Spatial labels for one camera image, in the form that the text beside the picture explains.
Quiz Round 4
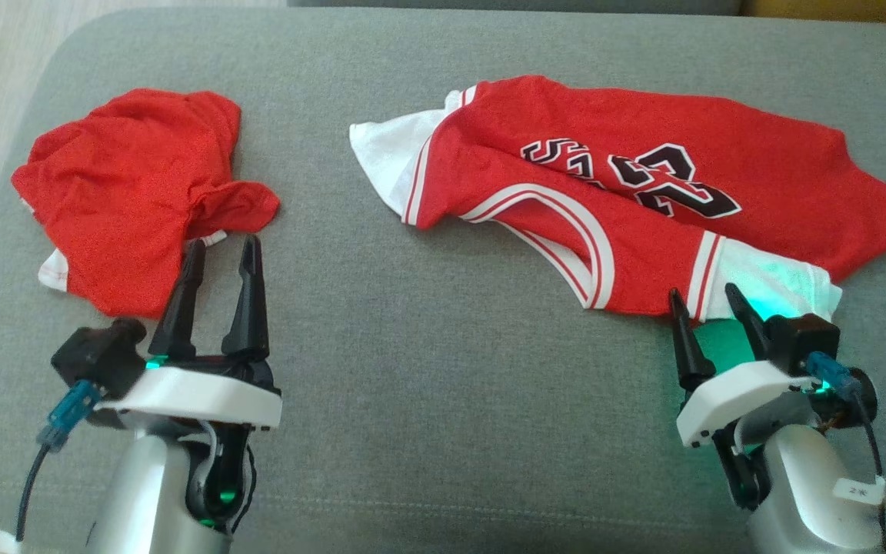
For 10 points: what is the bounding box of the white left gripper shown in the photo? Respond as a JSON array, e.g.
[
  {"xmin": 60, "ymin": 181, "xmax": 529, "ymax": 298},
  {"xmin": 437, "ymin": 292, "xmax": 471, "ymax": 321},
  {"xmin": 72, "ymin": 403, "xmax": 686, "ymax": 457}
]
[{"xmin": 97, "ymin": 234, "xmax": 284, "ymax": 429}]

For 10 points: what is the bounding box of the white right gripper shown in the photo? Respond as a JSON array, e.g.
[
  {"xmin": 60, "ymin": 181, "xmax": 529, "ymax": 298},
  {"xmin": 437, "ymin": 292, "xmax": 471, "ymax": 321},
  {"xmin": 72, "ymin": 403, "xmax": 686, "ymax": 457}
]
[{"xmin": 668, "ymin": 283, "xmax": 824, "ymax": 449}]

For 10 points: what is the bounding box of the red basketball jersey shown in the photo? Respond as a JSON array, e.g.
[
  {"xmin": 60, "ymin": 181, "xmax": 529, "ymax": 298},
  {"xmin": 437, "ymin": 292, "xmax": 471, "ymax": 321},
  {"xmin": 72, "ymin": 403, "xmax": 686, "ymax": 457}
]
[{"xmin": 349, "ymin": 75, "xmax": 886, "ymax": 322}]

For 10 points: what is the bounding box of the red shorts white trim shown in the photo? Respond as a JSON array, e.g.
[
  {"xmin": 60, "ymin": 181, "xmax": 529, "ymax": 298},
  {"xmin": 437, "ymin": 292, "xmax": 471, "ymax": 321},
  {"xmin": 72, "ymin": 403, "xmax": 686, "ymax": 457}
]
[{"xmin": 11, "ymin": 88, "xmax": 281, "ymax": 320}]

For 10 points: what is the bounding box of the grey sofa seat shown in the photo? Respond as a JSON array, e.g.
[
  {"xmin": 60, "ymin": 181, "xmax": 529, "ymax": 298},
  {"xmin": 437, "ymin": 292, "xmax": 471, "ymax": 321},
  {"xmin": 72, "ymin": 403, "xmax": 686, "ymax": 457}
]
[{"xmin": 0, "ymin": 6, "xmax": 886, "ymax": 554}]

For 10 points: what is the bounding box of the yellow cushion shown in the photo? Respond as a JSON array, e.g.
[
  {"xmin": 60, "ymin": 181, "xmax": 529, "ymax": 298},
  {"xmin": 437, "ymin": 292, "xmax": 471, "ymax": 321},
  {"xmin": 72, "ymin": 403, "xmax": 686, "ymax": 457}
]
[{"xmin": 743, "ymin": 0, "xmax": 886, "ymax": 25}]

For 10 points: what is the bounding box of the grey sofa back cushion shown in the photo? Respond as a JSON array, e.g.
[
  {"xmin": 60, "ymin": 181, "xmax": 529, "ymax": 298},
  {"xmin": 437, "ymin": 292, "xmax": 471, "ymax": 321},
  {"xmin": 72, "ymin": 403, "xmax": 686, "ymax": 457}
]
[{"xmin": 287, "ymin": 0, "xmax": 744, "ymax": 16}]

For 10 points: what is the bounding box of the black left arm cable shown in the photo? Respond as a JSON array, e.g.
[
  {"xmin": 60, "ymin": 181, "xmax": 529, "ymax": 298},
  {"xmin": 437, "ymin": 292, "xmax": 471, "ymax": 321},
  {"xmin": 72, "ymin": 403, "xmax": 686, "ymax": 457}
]
[{"xmin": 16, "ymin": 379, "xmax": 102, "ymax": 543}]

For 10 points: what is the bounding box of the white right cable tag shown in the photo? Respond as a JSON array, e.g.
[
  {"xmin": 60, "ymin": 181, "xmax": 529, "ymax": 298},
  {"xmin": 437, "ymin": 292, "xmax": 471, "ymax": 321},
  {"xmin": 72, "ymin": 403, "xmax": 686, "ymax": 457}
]
[{"xmin": 834, "ymin": 476, "xmax": 886, "ymax": 506}]

